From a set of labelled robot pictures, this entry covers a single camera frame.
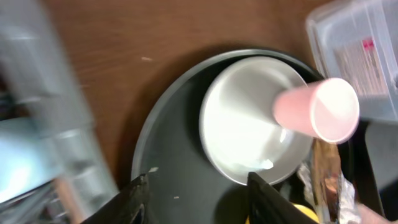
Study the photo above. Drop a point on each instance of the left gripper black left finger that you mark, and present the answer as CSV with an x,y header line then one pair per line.
x,y
127,207

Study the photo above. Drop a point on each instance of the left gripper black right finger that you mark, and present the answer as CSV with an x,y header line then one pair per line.
x,y
259,191

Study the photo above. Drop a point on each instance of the gold brown snack wrapper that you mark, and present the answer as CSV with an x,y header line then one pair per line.
x,y
326,189

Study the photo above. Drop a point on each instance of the pink plastic cup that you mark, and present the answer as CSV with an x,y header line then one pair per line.
x,y
327,110

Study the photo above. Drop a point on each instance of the light blue plastic cup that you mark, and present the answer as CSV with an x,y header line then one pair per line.
x,y
26,161

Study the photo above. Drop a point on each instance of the grey dishwasher rack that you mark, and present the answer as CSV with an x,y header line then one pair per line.
x,y
39,74

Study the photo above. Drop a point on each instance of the yellow bowl with food scraps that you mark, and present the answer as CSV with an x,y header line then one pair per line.
x,y
306,211

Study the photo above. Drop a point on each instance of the round black tray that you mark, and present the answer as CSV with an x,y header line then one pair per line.
x,y
183,185

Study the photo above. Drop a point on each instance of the white round plate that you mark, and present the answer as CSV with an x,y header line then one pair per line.
x,y
238,131

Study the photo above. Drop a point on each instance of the rectangular black tray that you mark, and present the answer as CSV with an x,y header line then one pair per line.
x,y
375,167

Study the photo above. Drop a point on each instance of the clear plastic storage bin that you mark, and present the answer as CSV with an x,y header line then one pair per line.
x,y
357,41

